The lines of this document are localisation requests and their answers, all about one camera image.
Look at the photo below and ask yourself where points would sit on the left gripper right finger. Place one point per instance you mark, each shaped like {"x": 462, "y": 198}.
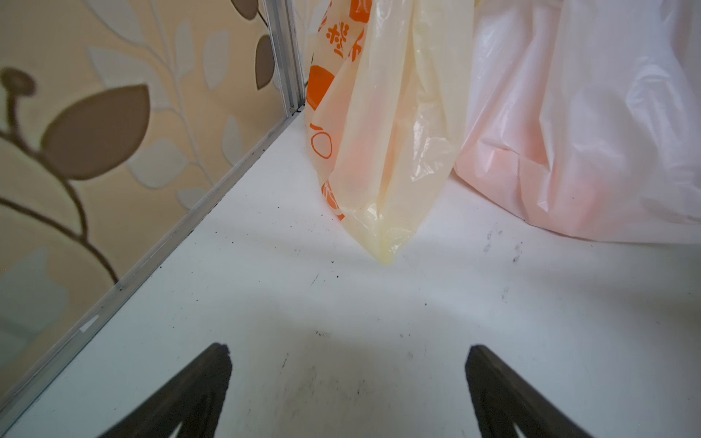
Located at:
{"x": 508, "y": 406}

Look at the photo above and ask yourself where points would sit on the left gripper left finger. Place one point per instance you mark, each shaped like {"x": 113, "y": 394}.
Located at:
{"x": 189, "y": 405}

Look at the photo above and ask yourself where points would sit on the white plastic bag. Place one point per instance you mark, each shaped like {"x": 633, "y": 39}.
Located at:
{"x": 584, "y": 117}

